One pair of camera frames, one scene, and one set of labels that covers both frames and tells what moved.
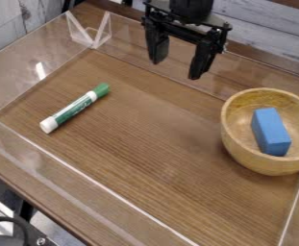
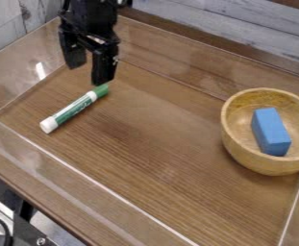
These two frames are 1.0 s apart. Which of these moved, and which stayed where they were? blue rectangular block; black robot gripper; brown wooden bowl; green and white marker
Moved: black robot gripper
Stayed: blue rectangular block; green and white marker; brown wooden bowl
